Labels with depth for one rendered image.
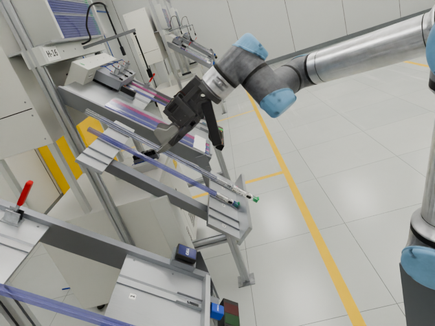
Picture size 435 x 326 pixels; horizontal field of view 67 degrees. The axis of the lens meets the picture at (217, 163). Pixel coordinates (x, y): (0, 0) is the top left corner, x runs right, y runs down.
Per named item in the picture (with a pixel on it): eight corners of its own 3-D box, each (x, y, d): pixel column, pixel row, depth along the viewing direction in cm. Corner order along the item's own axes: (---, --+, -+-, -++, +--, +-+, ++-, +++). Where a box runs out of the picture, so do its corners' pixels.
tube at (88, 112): (256, 200, 93) (258, 197, 92) (256, 203, 91) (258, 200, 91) (85, 112, 83) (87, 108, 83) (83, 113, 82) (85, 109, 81)
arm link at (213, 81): (234, 85, 83) (235, 92, 76) (221, 97, 84) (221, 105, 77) (213, 63, 81) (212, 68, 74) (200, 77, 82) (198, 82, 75)
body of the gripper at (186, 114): (165, 106, 85) (197, 72, 82) (189, 129, 88) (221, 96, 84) (160, 114, 78) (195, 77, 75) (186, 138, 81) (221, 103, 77)
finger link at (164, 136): (143, 140, 84) (167, 114, 82) (160, 155, 86) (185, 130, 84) (141, 144, 81) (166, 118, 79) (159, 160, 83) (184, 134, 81)
